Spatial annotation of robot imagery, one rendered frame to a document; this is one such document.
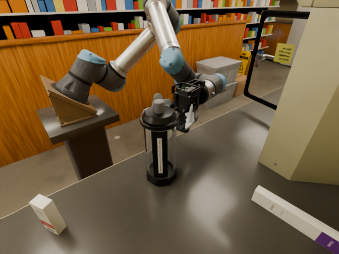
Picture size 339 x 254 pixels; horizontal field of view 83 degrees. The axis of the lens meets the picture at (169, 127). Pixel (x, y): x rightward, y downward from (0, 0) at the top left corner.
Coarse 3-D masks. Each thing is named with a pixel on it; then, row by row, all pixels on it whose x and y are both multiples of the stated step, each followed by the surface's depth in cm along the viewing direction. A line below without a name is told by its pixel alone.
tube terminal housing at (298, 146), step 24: (336, 0) 39; (312, 24) 44; (336, 24) 40; (312, 48) 45; (336, 48) 42; (312, 72) 47; (336, 72) 43; (288, 96) 53; (312, 96) 48; (336, 96) 45; (288, 120) 55; (312, 120) 50; (336, 120) 48; (264, 144) 64; (288, 144) 58; (312, 144) 53; (336, 144) 52; (288, 168) 60; (312, 168) 57; (336, 168) 56
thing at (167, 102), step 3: (156, 93) 57; (159, 93) 57; (156, 96) 57; (159, 96) 57; (153, 99) 57; (165, 99) 58; (168, 99) 59; (165, 102) 59; (168, 102) 59; (171, 102) 60; (153, 105) 58; (165, 105) 59; (168, 105) 59
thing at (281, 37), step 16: (272, 32) 81; (288, 32) 76; (272, 48) 83; (288, 48) 78; (272, 64) 85; (288, 64) 79; (256, 80) 95; (272, 80) 87; (256, 96) 97; (272, 96) 89
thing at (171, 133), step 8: (176, 112) 52; (176, 120) 49; (144, 128) 50; (176, 128) 52; (144, 136) 52; (168, 136) 50; (168, 144) 51; (168, 152) 53; (152, 160) 54; (168, 160) 55; (152, 168) 56; (168, 168) 56; (152, 176) 58; (168, 176) 58
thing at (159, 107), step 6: (156, 102) 48; (162, 102) 48; (150, 108) 51; (156, 108) 48; (162, 108) 49; (168, 108) 51; (144, 114) 50; (150, 114) 49; (156, 114) 49; (162, 114) 49; (168, 114) 49; (174, 114) 50; (144, 120) 49; (150, 120) 48; (156, 120) 47; (162, 120) 47; (168, 120) 48
